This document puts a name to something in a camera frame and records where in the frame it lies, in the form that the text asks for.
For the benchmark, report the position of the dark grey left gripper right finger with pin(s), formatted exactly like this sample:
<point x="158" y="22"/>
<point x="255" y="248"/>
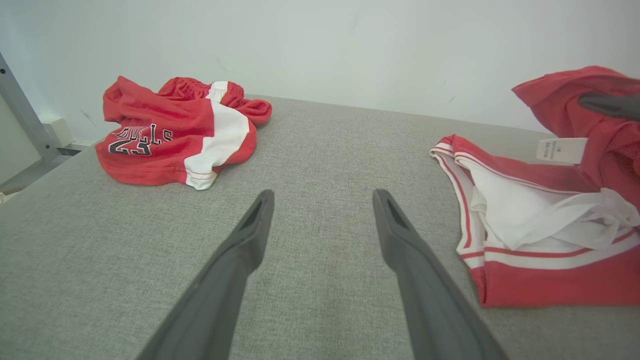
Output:
<point x="430" y="300"/>

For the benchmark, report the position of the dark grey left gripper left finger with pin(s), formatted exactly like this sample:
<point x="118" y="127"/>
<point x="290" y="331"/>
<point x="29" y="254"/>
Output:
<point x="215" y="300"/>

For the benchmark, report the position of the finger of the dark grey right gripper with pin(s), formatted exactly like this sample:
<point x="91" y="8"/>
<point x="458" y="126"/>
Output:
<point x="612" y="105"/>

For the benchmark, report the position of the red Bulls 23 jersey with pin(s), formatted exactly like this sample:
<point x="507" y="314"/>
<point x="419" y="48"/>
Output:
<point x="550" y="285"/>

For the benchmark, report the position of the red Bulls shorts white stripe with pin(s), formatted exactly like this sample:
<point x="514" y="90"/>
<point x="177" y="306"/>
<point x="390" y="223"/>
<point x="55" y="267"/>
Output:
<point x="150" y="160"/>

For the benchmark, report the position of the white wall box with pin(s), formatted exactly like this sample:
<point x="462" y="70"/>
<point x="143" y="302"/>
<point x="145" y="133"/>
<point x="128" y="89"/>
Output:
<point x="59" y="131"/>

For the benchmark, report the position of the grey metal frame bar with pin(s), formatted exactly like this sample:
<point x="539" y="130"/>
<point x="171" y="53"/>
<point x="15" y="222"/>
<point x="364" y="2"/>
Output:
<point x="25" y="120"/>

